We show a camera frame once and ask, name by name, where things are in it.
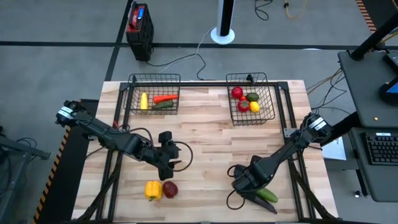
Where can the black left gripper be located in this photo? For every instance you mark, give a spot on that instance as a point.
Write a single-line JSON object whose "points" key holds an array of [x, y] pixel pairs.
{"points": [[161, 154]]}

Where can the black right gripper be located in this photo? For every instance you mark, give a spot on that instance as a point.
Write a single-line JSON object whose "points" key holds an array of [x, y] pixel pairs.
{"points": [[252, 175]]}

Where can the purple eggplant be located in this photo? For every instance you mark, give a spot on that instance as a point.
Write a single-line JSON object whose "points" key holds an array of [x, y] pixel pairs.
{"points": [[267, 208]]}

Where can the dark red apple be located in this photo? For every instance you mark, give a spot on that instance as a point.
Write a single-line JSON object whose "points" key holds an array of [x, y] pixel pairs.
{"points": [[170, 189]]}

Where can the yellow bell pepper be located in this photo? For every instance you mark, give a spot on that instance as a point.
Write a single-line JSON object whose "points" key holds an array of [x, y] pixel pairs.
{"points": [[153, 189]]}

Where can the dark green cucumber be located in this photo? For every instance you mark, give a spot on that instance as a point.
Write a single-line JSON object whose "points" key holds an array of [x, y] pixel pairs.
{"points": [[163, 105]]}

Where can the orange carrot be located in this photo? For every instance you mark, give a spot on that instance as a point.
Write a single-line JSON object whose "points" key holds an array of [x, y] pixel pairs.
{"points": [[164, 98]]}

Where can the yellow corn cob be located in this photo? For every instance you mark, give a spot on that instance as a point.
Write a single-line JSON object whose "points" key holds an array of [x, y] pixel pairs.
{"points": [[144, 101]]}

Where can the yellow lemon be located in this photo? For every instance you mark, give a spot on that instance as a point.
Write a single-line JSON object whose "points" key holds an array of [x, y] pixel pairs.
{"points": [[255, 107]]}

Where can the red tomato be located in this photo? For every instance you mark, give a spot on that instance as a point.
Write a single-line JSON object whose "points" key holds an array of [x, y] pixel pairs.
{"points": [[243, 106]]}

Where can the green avocado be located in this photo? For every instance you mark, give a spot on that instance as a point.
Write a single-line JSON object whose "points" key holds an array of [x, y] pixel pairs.
{"points": [[252, 97]]}

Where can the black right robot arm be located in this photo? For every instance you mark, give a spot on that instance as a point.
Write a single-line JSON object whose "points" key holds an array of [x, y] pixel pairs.
{"points": [[289, 149]]}

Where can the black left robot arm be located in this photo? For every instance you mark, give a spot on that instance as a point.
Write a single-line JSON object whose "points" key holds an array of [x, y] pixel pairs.
{"points": [[105, 137]]}

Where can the black caster wheel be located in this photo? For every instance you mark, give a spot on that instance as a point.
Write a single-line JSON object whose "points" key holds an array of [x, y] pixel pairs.
{"points": [[358, 193]]}

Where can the black hazard striped floor mat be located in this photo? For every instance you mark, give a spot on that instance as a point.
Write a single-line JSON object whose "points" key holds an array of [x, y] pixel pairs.
{"points": [[379, 12], [62, 174]]}

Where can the black diagonal strut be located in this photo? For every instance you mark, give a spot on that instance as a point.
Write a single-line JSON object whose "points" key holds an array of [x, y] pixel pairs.
{"points": [[345, 126]]}

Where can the black keyboard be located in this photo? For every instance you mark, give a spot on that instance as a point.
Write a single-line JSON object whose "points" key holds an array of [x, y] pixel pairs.
{"points": [[382, 149]]}

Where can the red black battery box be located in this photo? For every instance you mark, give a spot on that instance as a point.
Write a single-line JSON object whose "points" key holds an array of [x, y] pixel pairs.
{"points": [[140, 31]]}

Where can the grey metal stand base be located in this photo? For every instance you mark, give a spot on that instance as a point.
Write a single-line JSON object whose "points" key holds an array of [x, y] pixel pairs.
{"points": [[25, 149]]}

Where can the white black pillar stand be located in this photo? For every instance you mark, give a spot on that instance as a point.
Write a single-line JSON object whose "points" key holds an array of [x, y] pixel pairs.
{"points": [[224, 25]]}

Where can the grey desk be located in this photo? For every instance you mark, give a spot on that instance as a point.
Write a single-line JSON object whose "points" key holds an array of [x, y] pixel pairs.
{"points": [[367, 93]]}

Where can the blue screen device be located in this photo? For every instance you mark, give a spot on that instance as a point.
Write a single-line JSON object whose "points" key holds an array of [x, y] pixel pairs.
{"points": [[388, 93]]}

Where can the black laptop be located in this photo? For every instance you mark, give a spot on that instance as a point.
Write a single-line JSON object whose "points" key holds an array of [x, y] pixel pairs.
{"points": [[392, 60]]}

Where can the black vertical pole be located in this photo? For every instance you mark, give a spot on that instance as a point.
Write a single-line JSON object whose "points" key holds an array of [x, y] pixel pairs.
{"points": [[373, 37]]}

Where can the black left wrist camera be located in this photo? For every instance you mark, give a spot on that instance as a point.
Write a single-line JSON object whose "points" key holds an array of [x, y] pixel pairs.
{"points": [[165, 137]]}

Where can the black metal table frame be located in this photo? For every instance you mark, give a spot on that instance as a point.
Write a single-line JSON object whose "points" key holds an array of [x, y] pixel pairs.
{"points": [[202, 84]]}

